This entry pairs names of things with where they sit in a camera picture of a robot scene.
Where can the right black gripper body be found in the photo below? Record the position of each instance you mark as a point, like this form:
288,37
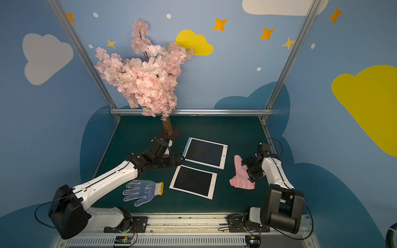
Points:
248,169

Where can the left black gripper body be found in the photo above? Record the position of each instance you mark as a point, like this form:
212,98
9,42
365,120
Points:
170,159

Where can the pink cloth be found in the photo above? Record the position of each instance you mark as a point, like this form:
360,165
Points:
241,179

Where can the white drawing tablet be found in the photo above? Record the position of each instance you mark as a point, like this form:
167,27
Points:
194,181
205,153

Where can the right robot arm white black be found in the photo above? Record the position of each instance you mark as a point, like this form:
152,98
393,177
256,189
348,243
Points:
283,205

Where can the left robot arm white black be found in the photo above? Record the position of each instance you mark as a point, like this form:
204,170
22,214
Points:
71,210

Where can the blue dotted work glove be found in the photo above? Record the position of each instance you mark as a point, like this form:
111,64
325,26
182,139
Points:
142,191

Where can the right green circuit board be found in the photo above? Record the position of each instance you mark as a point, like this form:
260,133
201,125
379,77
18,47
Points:
252,241

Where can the green circuit board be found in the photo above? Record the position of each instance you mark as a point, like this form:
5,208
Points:
123,241
252,241

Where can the pink cherry blossom tree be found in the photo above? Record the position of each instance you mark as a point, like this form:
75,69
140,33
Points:
149,83

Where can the left green circuit board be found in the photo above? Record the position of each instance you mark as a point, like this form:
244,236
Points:
123,241

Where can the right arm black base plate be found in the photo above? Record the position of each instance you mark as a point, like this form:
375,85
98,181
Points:
241,224

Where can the aluminium frame rails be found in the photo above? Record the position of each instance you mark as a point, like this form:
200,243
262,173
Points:
235,79

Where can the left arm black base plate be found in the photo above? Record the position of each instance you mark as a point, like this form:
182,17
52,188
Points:
132,224

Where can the aluminium front mounting rail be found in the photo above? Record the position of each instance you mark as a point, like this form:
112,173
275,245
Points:
195,230

